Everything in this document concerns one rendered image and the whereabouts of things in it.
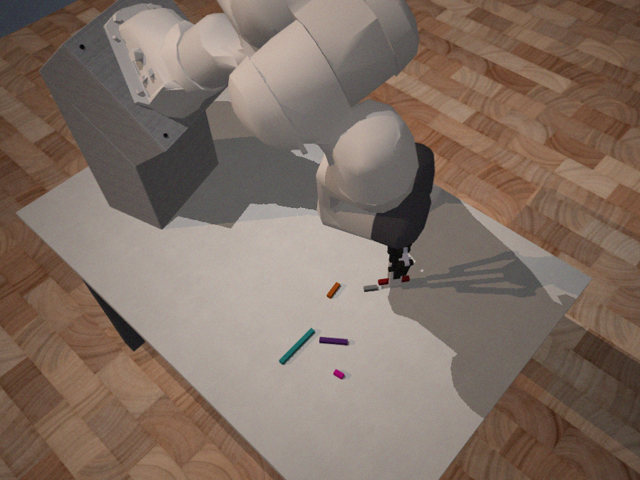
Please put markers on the dark red rod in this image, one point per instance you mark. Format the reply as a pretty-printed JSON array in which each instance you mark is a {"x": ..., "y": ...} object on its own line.
[{"x": 385, "y": 280}]

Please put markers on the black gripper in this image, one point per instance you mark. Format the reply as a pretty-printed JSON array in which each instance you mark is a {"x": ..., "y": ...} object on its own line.
[{"x": 398, "y": 268}]

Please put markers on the orange rod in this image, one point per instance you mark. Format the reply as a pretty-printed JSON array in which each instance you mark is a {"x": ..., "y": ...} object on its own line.
[{"x": 333, "y": 290}]

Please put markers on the turquoise rod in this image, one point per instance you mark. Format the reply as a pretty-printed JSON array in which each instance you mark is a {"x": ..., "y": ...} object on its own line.
[{"x": 297, "y": 345}]

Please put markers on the dark purple rod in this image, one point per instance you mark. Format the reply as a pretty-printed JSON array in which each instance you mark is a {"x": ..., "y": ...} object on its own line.
[{"x": 335, "y": 341}]

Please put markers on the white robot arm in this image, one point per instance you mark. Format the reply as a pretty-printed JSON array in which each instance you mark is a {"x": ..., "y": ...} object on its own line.
[{"x": 317, "y": 60}]

